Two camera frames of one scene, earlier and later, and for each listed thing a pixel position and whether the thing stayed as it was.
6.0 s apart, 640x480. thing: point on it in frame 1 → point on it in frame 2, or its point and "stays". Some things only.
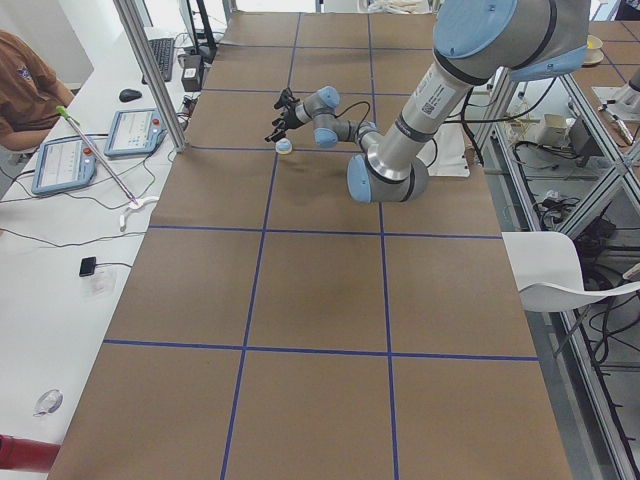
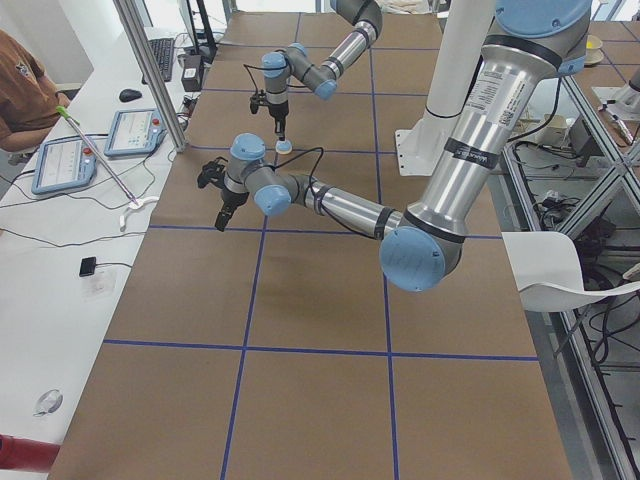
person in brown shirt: (31, 97) stays
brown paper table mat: (274, 327) stays
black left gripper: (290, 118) → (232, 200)
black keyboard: (163, 52) stays
